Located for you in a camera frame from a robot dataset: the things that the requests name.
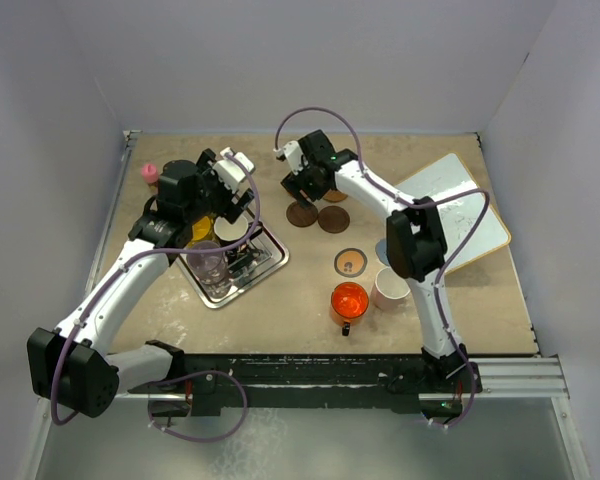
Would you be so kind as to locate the aluminium frame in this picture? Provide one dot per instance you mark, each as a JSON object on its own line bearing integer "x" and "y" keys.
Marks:
{"x": 523, "y": 434}

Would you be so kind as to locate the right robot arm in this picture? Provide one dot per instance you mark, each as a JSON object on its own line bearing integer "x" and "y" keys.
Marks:
{"x": 415, "y": 240}

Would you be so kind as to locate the orange black face coaster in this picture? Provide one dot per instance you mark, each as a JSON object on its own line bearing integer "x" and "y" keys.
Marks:
{"x": 350, "y": 262}

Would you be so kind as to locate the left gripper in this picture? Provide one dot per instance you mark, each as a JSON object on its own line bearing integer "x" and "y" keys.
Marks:
{"x": 228, "y": 208}

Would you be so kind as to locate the yellow mug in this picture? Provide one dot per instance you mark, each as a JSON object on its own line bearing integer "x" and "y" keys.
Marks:
{"x": 202, "y": 230}

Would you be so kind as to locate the orange mug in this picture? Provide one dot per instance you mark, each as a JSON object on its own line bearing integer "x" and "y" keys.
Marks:
{"x": 349, "y": 302}

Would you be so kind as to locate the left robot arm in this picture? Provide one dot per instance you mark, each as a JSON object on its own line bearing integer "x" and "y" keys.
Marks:
{"x": 71, "y": 365}

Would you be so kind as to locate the dark wood coaster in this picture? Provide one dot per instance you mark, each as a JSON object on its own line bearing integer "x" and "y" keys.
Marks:
{"x": 333, "y": 219}
{"x": 301, "y": 216}

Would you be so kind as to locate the black and white mug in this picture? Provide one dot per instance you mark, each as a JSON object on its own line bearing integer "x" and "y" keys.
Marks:
{"x": 229, "y": 233}

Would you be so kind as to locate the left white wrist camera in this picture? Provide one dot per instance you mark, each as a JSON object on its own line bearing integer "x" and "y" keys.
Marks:
{"x": 232, "y": 167}

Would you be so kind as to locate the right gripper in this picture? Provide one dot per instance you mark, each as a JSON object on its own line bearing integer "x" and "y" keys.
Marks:
{"x": 293, "y": 184}

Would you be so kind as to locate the dark wood coaster top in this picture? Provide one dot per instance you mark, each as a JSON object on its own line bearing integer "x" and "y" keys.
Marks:
{"x": 301, "y": 216}

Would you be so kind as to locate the blue face coaster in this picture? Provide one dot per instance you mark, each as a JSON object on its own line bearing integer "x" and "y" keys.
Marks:
{"x": 381, "y": 252}

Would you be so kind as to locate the pink mug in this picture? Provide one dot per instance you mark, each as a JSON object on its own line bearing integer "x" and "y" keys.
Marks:
{"x": 389, "y": 290}

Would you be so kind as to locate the silver metal tray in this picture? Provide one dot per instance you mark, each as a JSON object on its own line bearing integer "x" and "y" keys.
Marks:
{"x": 264, "y": 255}

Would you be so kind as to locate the pink cap bottle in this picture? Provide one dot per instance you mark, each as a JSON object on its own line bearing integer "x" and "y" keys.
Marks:
{"x": 150, "y": 176}

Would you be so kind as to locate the dark wood coaster bottom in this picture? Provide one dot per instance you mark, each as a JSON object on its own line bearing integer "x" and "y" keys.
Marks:
{"x": 333, "y": 219}

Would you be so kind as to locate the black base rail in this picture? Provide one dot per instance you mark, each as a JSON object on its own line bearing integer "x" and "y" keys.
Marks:
{"x": 401, "y": 383}

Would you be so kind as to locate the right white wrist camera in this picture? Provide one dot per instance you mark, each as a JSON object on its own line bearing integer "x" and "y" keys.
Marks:
{"x": 290, "y": 153}

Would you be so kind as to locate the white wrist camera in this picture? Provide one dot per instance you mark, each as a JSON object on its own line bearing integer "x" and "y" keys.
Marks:
{"x": 232, "y": 167}
{"x": 290, "y": 153}

